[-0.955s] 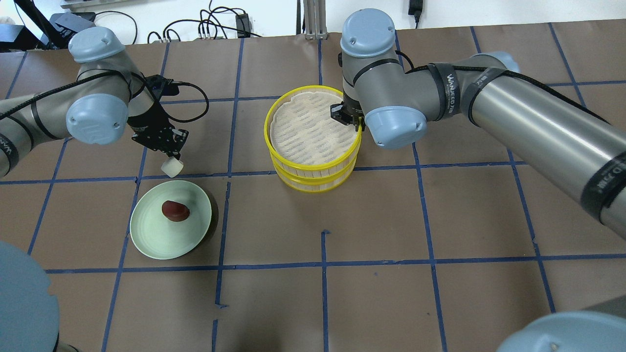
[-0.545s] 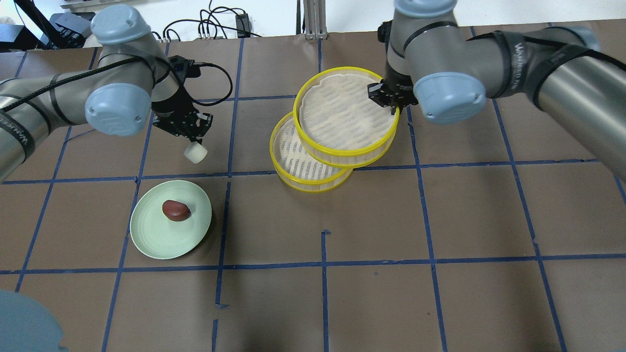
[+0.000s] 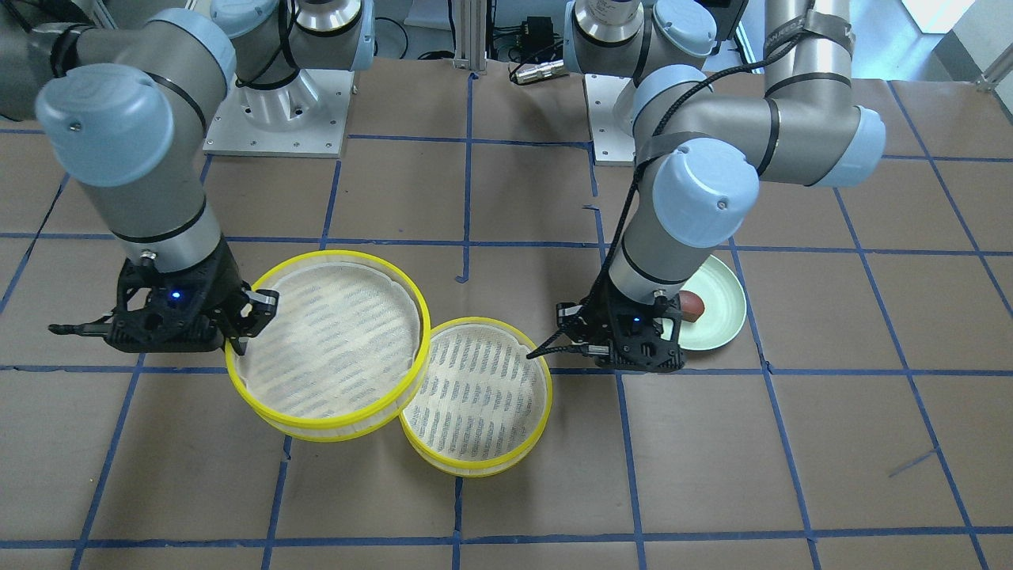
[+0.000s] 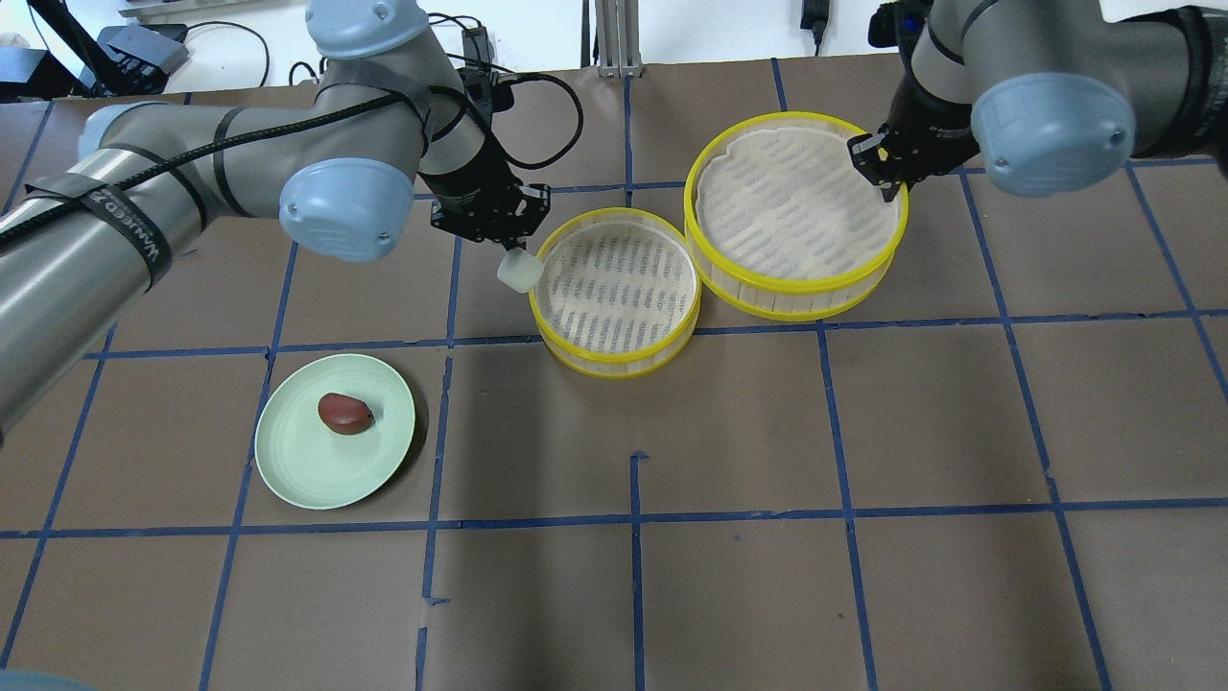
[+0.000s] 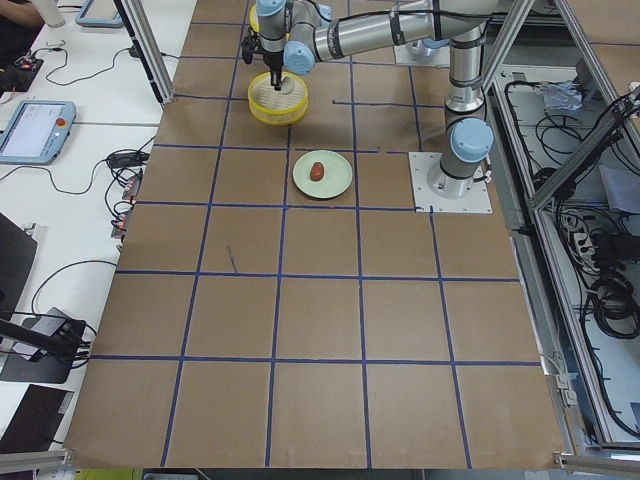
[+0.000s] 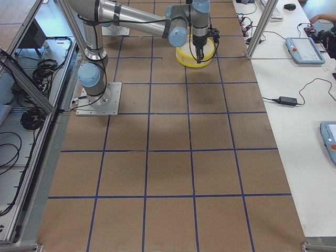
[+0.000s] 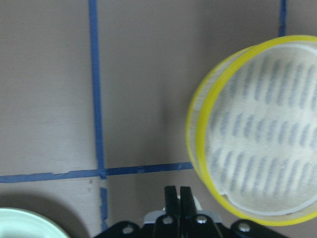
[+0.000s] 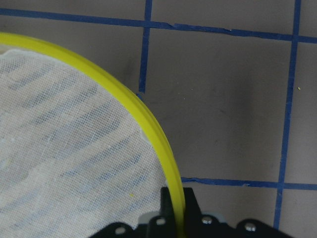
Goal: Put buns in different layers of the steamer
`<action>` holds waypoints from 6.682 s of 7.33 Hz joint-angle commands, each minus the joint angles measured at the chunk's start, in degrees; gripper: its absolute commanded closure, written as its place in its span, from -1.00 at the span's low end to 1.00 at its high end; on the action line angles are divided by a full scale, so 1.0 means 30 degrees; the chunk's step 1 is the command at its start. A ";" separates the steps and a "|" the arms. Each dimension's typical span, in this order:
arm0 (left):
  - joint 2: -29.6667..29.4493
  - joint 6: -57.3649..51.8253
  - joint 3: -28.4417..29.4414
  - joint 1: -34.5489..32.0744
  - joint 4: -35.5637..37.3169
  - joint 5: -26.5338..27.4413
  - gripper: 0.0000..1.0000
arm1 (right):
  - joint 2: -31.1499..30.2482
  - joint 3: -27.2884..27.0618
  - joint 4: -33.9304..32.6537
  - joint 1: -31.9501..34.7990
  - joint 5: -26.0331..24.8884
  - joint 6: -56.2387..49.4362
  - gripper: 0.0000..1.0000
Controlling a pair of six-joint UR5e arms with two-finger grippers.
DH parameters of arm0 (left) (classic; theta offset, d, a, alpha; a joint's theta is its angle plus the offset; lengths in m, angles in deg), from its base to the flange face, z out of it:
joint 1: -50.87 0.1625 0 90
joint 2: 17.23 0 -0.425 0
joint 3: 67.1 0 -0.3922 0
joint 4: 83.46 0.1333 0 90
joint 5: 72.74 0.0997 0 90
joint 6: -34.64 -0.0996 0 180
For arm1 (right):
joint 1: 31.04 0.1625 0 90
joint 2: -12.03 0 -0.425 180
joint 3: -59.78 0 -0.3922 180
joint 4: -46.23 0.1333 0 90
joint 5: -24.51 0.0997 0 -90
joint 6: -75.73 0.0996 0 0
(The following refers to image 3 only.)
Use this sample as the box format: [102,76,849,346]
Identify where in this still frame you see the black cables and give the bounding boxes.
[375,16,455,61]

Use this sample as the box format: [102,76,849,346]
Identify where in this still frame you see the yellow steamer layer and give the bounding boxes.
[225,250,431,443]
[400,317,554,477]

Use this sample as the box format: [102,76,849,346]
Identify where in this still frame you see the brown bun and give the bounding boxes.
[679,290,706,322]

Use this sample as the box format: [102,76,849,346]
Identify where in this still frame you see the mint green plate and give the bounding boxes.
[679,255,746,352]

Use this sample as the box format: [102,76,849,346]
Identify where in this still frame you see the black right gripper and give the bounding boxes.
[104,239,281,356]

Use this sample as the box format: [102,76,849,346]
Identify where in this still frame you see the yellow top steamer layer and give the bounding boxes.
[225,250,431,443]

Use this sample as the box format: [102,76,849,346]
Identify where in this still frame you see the silver cylindrical connector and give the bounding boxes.
[509,60,571,86]

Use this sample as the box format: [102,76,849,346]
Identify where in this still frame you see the aluminium frame post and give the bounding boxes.
[450,1,492,75]

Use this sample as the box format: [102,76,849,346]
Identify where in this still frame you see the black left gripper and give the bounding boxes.
[525,279,686,373]

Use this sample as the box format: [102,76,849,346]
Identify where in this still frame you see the yellow bottom steamer layer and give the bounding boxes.
[400,317,554,477]

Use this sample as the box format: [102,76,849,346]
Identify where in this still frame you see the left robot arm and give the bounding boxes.
[529,1,886,372]

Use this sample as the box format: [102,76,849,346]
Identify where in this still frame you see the black power adapter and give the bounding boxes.
[518,16,555,55]

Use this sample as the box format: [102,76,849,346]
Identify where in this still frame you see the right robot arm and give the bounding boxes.
[2,1,375,355]

